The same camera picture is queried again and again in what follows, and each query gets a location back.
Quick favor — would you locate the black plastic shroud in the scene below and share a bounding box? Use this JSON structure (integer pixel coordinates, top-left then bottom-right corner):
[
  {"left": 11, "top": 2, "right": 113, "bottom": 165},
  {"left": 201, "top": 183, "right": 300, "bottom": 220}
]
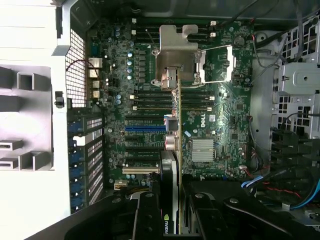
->
[{"left": 183, "top": 179, "right": 253, "bottom": 201}]

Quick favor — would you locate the white power connector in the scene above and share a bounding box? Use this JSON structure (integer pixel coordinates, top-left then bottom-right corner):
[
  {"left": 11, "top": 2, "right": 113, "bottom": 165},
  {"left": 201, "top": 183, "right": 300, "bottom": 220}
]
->
[{"left": 113, "top": 180, "right": 129, "bottom": 192}]

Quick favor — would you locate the beige expansion slot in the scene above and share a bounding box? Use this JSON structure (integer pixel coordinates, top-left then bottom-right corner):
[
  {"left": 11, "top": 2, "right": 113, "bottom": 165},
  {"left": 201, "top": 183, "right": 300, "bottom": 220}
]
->
[{"left": 122, "top": 166, "right": 161, "bottom": 175}]

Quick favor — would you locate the silver chipset heatsink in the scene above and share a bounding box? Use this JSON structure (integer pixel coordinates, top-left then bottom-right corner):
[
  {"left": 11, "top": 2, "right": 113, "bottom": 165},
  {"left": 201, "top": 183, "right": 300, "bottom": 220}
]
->
[{"left": 191, "top": 139, "right": 216, "bottom": 163}]

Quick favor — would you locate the blue expansion slot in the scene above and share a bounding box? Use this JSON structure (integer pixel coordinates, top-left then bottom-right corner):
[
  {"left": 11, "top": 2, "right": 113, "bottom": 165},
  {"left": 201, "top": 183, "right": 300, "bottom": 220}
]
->
[{"left": 124, "top": 124, "right": 167, "bottom": 133}]

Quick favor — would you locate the black expansion slot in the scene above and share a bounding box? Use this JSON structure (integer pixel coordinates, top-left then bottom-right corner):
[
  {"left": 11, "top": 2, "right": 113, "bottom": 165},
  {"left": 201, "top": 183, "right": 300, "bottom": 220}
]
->
[{"left": 124, "top": 114, "right": 166, "bottom": 122}]

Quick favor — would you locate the green motherboard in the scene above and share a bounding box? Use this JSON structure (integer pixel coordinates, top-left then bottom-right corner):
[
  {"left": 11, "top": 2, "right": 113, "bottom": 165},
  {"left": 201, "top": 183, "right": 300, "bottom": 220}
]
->
[{"left": 86, "top": 17, "right": 255, "bottom": 198}]

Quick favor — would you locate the CPU socket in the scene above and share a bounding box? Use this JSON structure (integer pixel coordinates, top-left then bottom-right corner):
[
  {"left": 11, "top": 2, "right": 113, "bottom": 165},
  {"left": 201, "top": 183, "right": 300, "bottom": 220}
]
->
[{"left": 150, "top": 46, "right": 208, "bottom": 87}]

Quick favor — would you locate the grey plastic parts rack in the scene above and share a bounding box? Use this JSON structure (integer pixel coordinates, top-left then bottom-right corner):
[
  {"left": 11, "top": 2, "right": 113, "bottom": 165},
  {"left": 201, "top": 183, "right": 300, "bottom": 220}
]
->
[{"left": 0, "top": 64, "right": 55, "bottom": 172}]

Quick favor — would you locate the metal socket cover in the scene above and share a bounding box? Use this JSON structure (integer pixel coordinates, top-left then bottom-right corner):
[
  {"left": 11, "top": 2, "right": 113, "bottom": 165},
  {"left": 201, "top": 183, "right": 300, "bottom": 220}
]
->
[{"left": 199, "top": 43, "right": 238, "bottom": 84}]

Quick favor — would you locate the silver metal disk bay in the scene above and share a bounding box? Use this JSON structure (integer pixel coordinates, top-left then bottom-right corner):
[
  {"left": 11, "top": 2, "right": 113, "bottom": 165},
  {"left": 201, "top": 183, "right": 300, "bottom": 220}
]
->
[{"left": 271, "top": 14, "right": 320, "bottom": 140}]

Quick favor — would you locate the thin metal locking lever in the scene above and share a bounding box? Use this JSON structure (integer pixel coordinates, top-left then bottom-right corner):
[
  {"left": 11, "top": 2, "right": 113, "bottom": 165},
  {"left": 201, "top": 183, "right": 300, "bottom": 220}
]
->
[{"left": 145, "top": 27, "right": 156, "bottom": 45}]

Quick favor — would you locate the open black PC case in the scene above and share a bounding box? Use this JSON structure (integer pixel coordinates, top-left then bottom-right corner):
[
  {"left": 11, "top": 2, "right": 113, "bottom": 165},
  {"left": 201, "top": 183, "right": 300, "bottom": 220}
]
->
[{"left": 51, "top": 0, "right": 320, "bottom": 240}]

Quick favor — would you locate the light blue flat wire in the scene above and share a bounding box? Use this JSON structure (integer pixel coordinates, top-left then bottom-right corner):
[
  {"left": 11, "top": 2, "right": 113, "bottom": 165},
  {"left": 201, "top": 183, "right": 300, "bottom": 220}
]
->
[{"left": 241, "top": 175, "right": 265, "bottom": 188}]

